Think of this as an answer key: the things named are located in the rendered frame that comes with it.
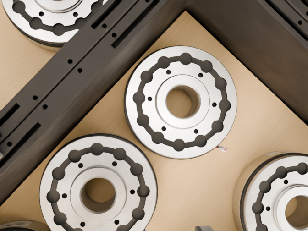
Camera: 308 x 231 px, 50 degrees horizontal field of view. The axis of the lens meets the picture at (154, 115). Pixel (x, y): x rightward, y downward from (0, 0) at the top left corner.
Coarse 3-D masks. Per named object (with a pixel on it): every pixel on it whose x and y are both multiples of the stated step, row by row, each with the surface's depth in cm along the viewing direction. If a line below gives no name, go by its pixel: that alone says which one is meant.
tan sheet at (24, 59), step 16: (0, 0) 31; (0, 16) 31; (0, 32) 31; (16, 32) 31; (0, 48) 31; (16, 48) 31; (32, 48) 31; (0, 64) 31; (16, 64) 31; (32, 64) 31; (0, 80) 31; (16, 80) 31; (0, 96) 31
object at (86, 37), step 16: (112, 0) 22; (128, 0) 22; (96, 16) 22; (112, 16) 22; (80, 32) 22; (96, 32) 22; (64, 48) 22; (80, 48) 22; (48, 64) 22; (64, 64) 22; (32, 80) 22; (48, 80) 22; (16, 96) 21; (32, 96) 22; (0, 112) 21; (16, 112) 21; (0, 128) 21; (0, 144) 22
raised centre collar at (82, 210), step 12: (96, 168) 28; (108, 168) 28; (84, 180) 28; (108, 180) 28; (120, 180) 28; (72, 192) 28; (120, 192) 28; (72, 204) 28; (84, 204) 28; (120, 204) 28; (84, 216) 28; (96, 216) 28; (108, 216) 28
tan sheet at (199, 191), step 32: (192, 32) 33; (224, 64) 33; (256, 96) 33; (96, 128) 32; (128, 128) 32; (256, 128) 33; (288, 128) 33; (160, 160) 32; (192, 160) 32; (224, 160) 33; (32, 192) 31; (96, 192) 32; (160, 192) 32; (192, 192) 32; (224, 192) 33; (0, 224) 31; (160, 224) 32; (192, 224) 32; (224, 224) 32
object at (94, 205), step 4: (84, 188) 30; (84, 192) 30; (84, 196) 30; (88, 196) 31; (84, 200) 29; (88, 200) 30; (92, 200) 31; (112, 200) 30; (88, 204) 29; (92, 204) 30; (96, 204) 30; (100, 204) 31; (104, 204) 30; (108, 204) 30; (92, 208) 29; (96, 208) 29; (100, 208) 29; (104, 208) 29
